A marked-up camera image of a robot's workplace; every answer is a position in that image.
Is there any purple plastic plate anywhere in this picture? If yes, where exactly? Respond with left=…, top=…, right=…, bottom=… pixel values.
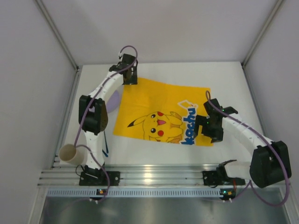
left=106, top=91, right=121, bottom=113

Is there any yellow pikachu cloth placemat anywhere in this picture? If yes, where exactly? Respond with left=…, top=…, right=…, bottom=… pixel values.
left=114, top=78, right=213, bottom=147

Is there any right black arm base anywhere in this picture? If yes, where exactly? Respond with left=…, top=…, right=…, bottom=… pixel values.
left=202, top=160, right=245, bottom=188

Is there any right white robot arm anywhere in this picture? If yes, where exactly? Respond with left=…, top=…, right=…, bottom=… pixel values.
left=193, top=98, right=292, bottom=188

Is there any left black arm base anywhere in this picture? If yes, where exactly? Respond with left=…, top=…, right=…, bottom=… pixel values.
left=79, top=165, right=121, bottom=186

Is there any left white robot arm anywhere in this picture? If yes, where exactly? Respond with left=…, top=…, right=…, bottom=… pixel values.
left=78, top=54, right=138, bottom=186

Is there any blue metallic spoon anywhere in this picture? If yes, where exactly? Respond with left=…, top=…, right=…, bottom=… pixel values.
left=103, top=132, right=109, bottom=154

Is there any beige paper cup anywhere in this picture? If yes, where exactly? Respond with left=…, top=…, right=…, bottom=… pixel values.
left=58, top=144, right=86, bottom=166

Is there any slotted grey cable duct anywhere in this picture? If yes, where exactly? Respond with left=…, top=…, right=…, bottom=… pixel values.
left=47, top=188, right=233, bottom=198

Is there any aluminium mounting rail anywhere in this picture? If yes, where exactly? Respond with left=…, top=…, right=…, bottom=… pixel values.
left=37, top=158, right=217, bottom=187

